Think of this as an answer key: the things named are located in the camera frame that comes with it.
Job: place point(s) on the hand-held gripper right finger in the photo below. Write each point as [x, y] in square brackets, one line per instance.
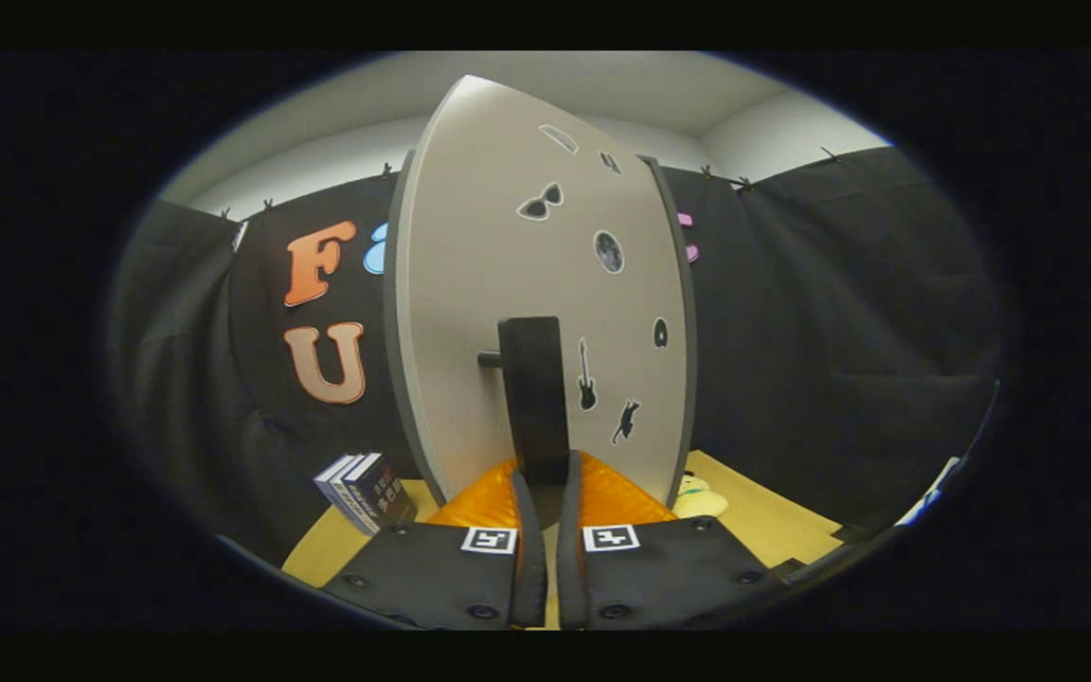
[571, 568]

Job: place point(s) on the dark blue book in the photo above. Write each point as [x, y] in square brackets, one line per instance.
[384, 493]
[330, 478]
[347, 483]

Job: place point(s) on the dark grey cabinet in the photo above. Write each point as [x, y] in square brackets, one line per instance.
[394, 332]

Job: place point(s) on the yellow plush toy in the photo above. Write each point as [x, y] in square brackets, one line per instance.
[702, 500]

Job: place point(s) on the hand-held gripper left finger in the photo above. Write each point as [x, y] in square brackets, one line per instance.
[531, 568]

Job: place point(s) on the white side table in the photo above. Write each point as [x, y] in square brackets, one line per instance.
[924, 500]

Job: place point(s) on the black backdrop cloth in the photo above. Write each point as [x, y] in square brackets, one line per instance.
[839, 332]

